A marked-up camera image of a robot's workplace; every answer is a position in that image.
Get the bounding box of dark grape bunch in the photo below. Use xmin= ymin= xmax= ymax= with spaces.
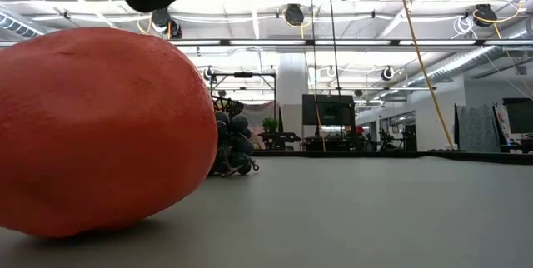
xmin=207 ymin=110 xmax=261 ymax=178

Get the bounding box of black monitor screen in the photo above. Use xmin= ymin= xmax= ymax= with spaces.
xmin=301 ymin=93 xmax=356 ymax=127

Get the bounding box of black metal rig frame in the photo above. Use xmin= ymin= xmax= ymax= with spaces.
xmin=209 ymin=71 xmax=278 ymax=109

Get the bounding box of small green background plant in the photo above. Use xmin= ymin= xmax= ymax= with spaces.
xmin=262 ymin=117 xmax=281 ymax=134

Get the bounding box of black hanging cable with loop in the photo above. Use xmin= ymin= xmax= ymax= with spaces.
xmin=327 ymin=0 xmax=342 ymax=98

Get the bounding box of black thin hanging cable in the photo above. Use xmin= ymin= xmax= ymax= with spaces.
xmin=309 ymin=0 xmax=319 ymax=97

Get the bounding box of red-orange round fruit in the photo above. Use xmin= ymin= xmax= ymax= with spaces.
xmin=0 ymin=26 xmax=219 ymax=239

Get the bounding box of black ceiling cable reel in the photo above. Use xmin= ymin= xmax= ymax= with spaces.
xmin=472 ymin=2 xmax=500 ymax=28
xmin=283 ymin=2 xmax=306 ymax=27
xmin=149 ymin=7 xmax=183 ymax=40

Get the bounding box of black wire fruit basket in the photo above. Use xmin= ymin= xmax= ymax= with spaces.
xmin=211 ymin=94 xmax=246 ymax=120

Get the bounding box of yellow hanging cable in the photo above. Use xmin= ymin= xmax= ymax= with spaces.
xmin=393 ymin=0 xmax=456 ymax=151

